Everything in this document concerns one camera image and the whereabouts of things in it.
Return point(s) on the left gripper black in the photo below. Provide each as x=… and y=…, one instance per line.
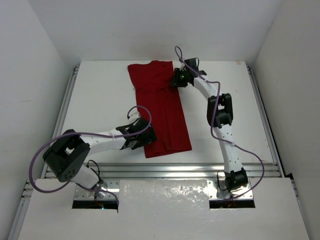
x=149, y=135

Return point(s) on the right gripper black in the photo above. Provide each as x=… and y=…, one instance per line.
x=178, y=82

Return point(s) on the red t-shirt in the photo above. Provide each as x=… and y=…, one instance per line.
x=153, y=91

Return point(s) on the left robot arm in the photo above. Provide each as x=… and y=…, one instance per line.
x=67, y=155

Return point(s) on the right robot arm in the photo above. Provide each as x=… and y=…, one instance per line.
x=219, y=116

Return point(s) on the white foam panel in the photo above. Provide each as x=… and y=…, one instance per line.
x=163, y=195

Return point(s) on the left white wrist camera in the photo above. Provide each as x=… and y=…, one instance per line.
x=134, y=116

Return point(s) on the aluminium front rail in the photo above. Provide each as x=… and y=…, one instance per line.
x=180, y=170

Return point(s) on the left aluminium side rail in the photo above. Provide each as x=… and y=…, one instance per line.
x=65, y=102

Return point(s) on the aluminium side rail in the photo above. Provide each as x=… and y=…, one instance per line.
x=65, y=102
x=266, y=125

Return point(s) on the right aluminium side rail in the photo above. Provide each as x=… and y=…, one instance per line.
x=266, y=125

